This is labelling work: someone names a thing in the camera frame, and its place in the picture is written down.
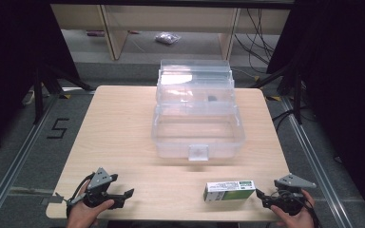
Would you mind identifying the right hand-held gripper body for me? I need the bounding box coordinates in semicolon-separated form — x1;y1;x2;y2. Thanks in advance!
262;173;317;217

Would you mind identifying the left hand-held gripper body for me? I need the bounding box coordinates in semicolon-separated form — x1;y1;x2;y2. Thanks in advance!
48;166;125;210

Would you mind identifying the white and green carton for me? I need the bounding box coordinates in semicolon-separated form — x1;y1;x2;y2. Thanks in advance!
202;180;257;203

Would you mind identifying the clear plastic storage box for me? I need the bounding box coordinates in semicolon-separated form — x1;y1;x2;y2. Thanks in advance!
150;59;247;162

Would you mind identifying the person's right hand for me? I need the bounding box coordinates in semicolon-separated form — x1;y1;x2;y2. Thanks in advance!
270;188;317;228

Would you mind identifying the person's left hand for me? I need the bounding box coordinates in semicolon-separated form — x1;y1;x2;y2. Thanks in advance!
66;181;116;228

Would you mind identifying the black metal stand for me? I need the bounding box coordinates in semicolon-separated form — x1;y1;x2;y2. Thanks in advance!
249;62;306;125
32;62;95;125

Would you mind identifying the dark curtain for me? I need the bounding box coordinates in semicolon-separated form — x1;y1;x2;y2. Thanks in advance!
0;0;81;160
265;0;365;219

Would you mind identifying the light wooden shelf unit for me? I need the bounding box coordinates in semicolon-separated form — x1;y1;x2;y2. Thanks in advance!
49;4;291;62

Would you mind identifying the pink flat item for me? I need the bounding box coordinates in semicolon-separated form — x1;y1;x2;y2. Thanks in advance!
86;29;106;38

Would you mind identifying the clear plastic bag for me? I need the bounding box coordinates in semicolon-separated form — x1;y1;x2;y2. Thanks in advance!
154;31;183;46

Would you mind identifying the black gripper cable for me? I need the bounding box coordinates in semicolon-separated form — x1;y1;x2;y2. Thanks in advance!
298;189;321;228
66;172;95;219

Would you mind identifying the aluminium floor rail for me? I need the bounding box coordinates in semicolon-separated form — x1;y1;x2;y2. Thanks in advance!
280;95;354;228
0;93;61;224

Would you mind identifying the bundle of black cables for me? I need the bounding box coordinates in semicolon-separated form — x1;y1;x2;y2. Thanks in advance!
233;8;278;66

